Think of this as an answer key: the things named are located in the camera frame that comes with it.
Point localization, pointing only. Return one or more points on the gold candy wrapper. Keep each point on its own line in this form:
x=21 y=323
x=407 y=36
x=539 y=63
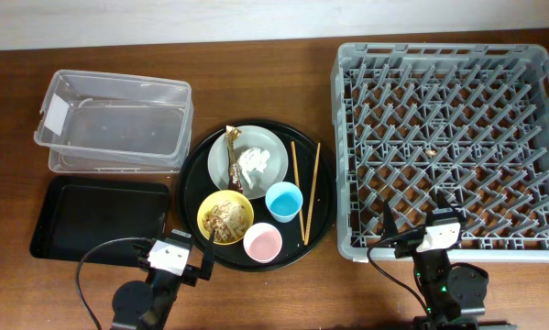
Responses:
x=231 y=135

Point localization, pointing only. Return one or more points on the black rectangular tray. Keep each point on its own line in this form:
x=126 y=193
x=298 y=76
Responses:
x=79 y=214

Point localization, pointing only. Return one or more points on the pink cup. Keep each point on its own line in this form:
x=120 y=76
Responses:
x=262 y=242

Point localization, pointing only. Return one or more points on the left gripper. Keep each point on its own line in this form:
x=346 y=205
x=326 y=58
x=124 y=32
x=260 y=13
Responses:
x=191 y=274

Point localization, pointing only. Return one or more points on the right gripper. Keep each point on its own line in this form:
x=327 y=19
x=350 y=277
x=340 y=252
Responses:
x=389 y=230

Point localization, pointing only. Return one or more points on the grey plate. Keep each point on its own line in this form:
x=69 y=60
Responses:
x=251 y=137

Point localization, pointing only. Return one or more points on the clear plastic bin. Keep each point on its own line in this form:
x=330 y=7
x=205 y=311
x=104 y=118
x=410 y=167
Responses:
x=121 y=118

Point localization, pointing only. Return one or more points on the yellow bowl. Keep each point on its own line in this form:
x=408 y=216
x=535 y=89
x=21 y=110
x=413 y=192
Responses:
x=218 y=197

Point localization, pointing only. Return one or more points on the white tissue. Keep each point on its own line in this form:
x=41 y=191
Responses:
x=252 y=159

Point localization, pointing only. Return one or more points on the food scraps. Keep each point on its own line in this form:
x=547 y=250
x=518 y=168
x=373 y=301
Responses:
x=228 y=221

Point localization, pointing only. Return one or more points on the blue cup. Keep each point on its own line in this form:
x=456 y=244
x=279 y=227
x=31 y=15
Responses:
x=284 y=201

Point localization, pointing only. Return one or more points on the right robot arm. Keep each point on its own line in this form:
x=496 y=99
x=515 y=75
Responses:
x=451 y=294

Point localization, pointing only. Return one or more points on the wooden chopstick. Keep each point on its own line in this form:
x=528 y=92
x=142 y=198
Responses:
x=312 y=195
x=297 y=183

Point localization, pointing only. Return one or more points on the grey dishwasher rack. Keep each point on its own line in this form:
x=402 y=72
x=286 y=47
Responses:
x=470 y=121

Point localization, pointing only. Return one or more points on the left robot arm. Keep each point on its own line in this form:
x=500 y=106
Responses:
x=146 y=304

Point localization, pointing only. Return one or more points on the round black tray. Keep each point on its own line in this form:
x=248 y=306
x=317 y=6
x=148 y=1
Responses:
x=195 y=184

